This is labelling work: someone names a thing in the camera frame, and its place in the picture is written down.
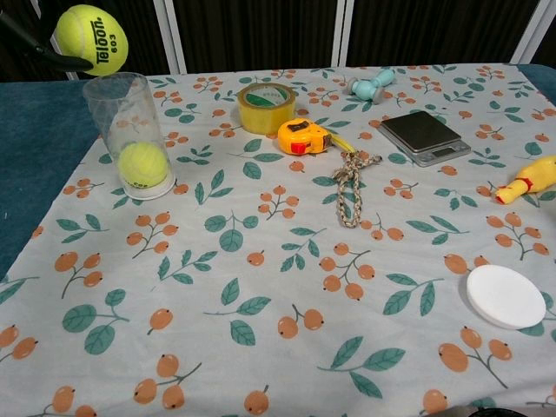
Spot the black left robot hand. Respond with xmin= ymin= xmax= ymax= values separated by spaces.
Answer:
xmin=0 ymin=9 xmax=94 ymax=74

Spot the yellow Teloon tennis ball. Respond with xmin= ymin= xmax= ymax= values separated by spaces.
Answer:
xmin=54 ymin=3 xmax=129 ymax=77

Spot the clear plastic tube container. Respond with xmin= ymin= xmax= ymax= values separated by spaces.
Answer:
xmin=82 ymin=72 xmax=177 ymax=201

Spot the plain yellow tennis ball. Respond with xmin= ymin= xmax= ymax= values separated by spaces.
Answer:
xmin=116 ymin=142 xmax=169 ymax=189

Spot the teal blue cloth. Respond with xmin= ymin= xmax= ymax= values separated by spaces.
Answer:
xmin=0 ymin=78 xmax=109 ymax=279

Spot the yellowish packing tape roll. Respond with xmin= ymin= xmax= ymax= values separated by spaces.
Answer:
xmin=236 ymin=83 xmax=297 ymax=136

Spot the white framed dark partition screen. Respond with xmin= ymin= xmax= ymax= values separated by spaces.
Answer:
xmin=0 ymin=0 xmax=556 ymax=83

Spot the yellow tape measure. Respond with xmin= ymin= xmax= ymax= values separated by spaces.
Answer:
xmin=277 ymin=118 xmax=358 ymax=156

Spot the floral fruit print tablecloth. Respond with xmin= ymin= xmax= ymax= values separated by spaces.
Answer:
xmin=0 ymin=63 xmax=556 ymax=417

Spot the light blue small dumbbell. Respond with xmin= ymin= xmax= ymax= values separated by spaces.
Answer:
xmin=348 ymin=71 xmax=395 ymax=104

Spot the silver digital pocket scale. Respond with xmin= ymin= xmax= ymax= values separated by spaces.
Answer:
xmin=376 ymin=110 xmax=473 ymax=168

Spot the yellow rubber chicken toy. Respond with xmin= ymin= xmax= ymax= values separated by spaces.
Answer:
xmin=494 ymin=156 xmax=556 ymax=206

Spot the white round plastic lid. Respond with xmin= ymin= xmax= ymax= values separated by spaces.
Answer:
xmin=466 ymin=265 xmax=547 ymax=330

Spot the braided rope loop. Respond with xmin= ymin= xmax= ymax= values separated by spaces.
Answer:
xmin=332 ymin=149 xmax=383 ymax=228

